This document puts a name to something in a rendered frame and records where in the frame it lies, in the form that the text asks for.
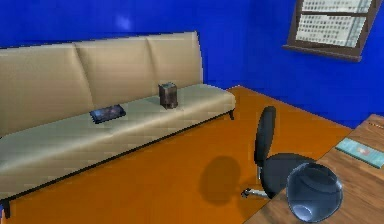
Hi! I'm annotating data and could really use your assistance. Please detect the dark glass globe lamp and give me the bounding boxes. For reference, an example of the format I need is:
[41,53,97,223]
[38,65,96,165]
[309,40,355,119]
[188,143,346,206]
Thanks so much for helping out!
[285,162,344,224]

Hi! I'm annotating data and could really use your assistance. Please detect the beige sofa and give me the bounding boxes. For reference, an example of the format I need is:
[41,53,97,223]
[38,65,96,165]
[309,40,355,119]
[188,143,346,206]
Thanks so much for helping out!
[0,31,237,220]

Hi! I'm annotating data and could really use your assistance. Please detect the teal book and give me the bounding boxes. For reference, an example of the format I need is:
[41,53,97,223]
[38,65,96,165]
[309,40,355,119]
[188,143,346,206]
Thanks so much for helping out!
[334,137,384,169]

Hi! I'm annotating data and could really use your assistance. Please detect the wooden desk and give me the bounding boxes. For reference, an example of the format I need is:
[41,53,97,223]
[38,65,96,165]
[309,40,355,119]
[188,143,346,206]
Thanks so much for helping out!
[244,113,384,224]

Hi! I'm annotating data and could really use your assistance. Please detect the black office chair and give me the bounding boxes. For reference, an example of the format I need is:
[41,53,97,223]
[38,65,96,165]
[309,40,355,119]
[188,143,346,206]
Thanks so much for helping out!
[241,105,318,200]

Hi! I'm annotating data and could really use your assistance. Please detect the brown square box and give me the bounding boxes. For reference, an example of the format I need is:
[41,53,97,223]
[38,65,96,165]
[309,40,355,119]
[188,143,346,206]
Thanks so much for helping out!
[158,82,179,110]

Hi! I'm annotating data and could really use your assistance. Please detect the brown framed window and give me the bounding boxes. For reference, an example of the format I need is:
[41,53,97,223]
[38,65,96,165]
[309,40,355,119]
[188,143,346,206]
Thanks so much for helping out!
[282,0,383,63]

